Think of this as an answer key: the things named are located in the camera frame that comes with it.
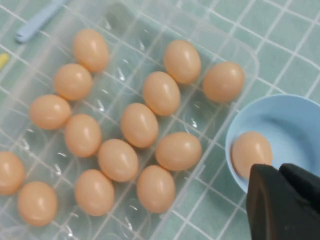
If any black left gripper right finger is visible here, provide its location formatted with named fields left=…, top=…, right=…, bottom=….
left=279, top=162, right=320, bottom=202

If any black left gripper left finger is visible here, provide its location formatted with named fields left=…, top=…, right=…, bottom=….
left=246, top=163, right=320, bottom=240

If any tan plastic egg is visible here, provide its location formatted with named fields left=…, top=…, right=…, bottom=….
left=17, top=181, right=59, bottom=228
left=63, top=113, right=103, bottom=158
left=74, top=169, right=116, bottom=217
left=0, top=150, right=26, bottom=196
left=142, top=71, right=182, bottom=117
left=97, top=138, right=140, bottom=183
left=72, top=28, right=110, bottom=73
left=202, top=61, right=246, bottom=103
left=163, top=39, right=202, bottom=85
left=136, top=164, right=176, bottom=214
left=120, top=102, right=160, bottom=149
left=154, top=131, right=203, bottom=172
left=53, top=63, right=94, bottom=102
left=231, top=131, right=273, bottom=180
left=29, top=94, right=73, bottom=130

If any clear plastic egg box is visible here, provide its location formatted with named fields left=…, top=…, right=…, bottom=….
left=0, top=0, right=261, bottom=240

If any light blue plastic bowl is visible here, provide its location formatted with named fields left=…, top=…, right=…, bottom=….
left=224, top=93, right=320, bottom=195

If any green white checked tablecloth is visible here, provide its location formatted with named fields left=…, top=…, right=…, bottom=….
left=0, top=0, right=320, bottom=240

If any light blue plastic fork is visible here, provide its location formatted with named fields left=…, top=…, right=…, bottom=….
left=14, top=0, right=68, bottom=45

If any yellow plastic knife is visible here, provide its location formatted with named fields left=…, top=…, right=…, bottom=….
left=0, top=52, right=11, bottom=70

